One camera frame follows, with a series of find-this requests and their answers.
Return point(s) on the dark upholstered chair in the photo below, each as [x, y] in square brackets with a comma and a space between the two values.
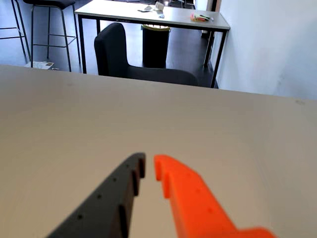
[114, 52]

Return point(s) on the black bar stool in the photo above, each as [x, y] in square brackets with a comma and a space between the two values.
[17, 22]
[49, 2]

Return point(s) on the white cup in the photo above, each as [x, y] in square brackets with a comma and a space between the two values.
[159, 6]

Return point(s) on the grey flat packet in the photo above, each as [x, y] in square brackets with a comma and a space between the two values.
[145, 9]

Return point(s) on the colourful stationery pile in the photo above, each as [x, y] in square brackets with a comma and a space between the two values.
[201, 17]

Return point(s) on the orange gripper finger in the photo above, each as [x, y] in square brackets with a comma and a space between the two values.
[195, 203]

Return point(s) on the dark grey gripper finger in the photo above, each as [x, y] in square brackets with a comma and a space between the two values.
[109, 196]

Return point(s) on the grey table with black frame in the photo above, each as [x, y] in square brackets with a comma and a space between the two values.
[178, 16]

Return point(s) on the black bin with yellow rim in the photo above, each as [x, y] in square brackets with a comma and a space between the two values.
[155, 47]

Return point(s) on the papers on floor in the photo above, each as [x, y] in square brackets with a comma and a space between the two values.
[39, 64]

